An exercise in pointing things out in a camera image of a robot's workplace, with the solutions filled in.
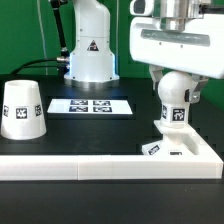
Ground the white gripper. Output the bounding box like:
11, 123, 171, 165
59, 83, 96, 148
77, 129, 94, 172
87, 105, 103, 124
129, 14, 224, 103

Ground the white lamp bulb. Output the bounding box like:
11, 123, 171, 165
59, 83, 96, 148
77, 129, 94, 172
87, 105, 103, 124
158, 71, 192, 128

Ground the white lamp base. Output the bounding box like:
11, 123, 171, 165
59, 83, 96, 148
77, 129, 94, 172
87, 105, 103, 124
142, 120, 198, 157

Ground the white lamp shade cone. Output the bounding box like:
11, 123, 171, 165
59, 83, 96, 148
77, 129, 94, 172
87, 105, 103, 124
1, 80, 46, 140

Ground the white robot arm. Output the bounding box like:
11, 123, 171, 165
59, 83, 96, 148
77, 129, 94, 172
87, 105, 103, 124
65, 0, 224, 103

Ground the white L-shaped fence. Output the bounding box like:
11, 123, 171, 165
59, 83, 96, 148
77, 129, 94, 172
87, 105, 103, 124
0, 132, 223, 181

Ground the white marker tag sheet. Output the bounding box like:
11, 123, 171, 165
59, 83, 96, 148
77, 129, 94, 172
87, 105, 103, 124
48, 99, 132, 115

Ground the black cable bundle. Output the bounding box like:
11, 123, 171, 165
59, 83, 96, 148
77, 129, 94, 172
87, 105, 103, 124
10, 57, 70, 76

